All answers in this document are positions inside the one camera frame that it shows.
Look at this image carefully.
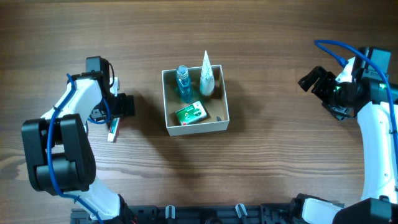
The blue mouthwash bottle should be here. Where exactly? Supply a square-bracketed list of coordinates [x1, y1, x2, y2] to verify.
[175, 65, 192, 103]

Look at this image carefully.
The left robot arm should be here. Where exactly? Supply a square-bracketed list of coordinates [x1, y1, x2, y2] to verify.
[21, 56, 137, 223]

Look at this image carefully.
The green soap box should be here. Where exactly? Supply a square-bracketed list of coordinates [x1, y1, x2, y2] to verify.
[175, 101, 208, 126]

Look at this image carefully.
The white cardboard open box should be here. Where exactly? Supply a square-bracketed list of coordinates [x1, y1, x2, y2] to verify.
[162, 65, 230, 136]

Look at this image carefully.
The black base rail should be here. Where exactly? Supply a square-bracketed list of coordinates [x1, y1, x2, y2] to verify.
[70, 203, 312, 224]

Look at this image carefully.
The teal toothpaste tube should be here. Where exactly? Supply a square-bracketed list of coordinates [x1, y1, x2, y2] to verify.
[108, 118, 120, 142]

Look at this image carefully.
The left blue cable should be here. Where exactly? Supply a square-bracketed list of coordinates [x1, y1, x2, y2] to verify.
[46, 73, 112, 224]

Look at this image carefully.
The white lotion tube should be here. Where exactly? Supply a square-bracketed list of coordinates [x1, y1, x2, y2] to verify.
[200, 51, 215, 96]

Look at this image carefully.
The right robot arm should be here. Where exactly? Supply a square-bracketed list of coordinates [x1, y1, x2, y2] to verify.
[290, 47, 397, 223]

